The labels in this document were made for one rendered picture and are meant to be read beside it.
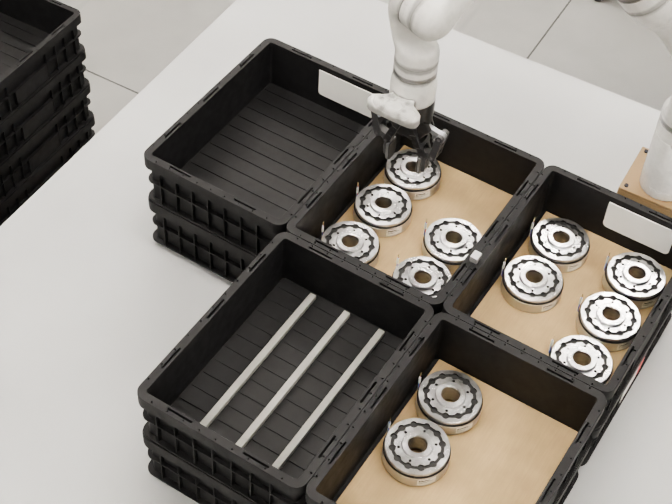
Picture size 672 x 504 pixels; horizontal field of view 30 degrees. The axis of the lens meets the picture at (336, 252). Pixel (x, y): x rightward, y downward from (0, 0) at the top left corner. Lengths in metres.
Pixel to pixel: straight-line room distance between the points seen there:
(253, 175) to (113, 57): 1.60
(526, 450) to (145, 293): 0.76
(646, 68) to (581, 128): 1.33
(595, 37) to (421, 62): 2.15
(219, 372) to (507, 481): 0.49
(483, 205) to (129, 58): 1.79
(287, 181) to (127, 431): 0.54
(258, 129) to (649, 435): 0.91
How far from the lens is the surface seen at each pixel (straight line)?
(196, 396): 2.01
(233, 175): 2.32
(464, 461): 1.96
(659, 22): 2.16
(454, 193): 2.31
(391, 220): 2.21
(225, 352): 2.06
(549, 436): 2.01
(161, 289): 2.31
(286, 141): 2.38
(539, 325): 2.14
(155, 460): 2.03
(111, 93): 3.74
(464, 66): 2.77
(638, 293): 2.18
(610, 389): 1.96
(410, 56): 1.94
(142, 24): 3.97
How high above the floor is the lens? 2.49
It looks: 49 degrees down
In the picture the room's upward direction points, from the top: 4 degrees clockwise
